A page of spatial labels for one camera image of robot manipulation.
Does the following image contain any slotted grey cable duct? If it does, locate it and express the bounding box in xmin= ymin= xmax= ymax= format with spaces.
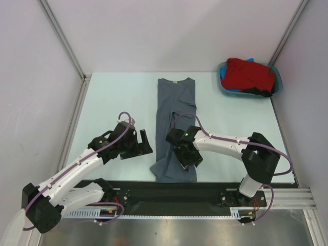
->
xmin=64 ymin=208 xmax=246 ymax=220

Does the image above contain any left aluminium corner post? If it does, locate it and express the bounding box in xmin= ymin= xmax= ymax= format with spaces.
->
xmin=37 ymin=0 xmax=87 ymax=79

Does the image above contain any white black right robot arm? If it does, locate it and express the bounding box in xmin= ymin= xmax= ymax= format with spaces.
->
xmin=166 ymin=126 xmax=280 ymax=207

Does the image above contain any grey blue t shirt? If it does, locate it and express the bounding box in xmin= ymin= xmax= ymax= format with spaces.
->
xmin=150 ymin=77 xmax=197 ymax=183

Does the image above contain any aluminium front frame rail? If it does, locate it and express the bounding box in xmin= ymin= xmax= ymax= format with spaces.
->
xmin=36 ymin=188 xmax=317 ymax=209

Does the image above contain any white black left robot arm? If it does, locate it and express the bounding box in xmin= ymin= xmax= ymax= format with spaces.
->
xmin=22 ymin=117 xmax=153 ymax=234

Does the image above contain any black t shirt in basket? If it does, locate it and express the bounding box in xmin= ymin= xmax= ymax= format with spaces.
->
xmin=241 ymin=68 xmax=283 ymax=98

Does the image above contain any red t shirt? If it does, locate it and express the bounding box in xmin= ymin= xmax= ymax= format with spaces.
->
xmin=219 ymin=58 xmax=275 ymax=92

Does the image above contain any aluminium corner post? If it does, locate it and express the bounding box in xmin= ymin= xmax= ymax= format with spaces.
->
xmin=269 ymin=0 xmax=311 ymax=66
xmin=37 ymin=0 xmax=87 ymax=79

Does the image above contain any right aluminium corner post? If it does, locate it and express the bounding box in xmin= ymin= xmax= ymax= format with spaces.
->
xmin=269 ymin=0 xmax=311 ymax=66

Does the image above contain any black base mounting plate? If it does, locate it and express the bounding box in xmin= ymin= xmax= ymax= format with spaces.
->
xmin=52 ymin=179 xmax=299 ymax=216

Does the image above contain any blue plastic basket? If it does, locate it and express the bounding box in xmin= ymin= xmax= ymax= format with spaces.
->
xmin=217 ymin=61 xmax=283 ymax=98

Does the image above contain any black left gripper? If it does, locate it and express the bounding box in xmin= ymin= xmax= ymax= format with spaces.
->
xmin=119 ymin=130 xmax=152 ymax=159

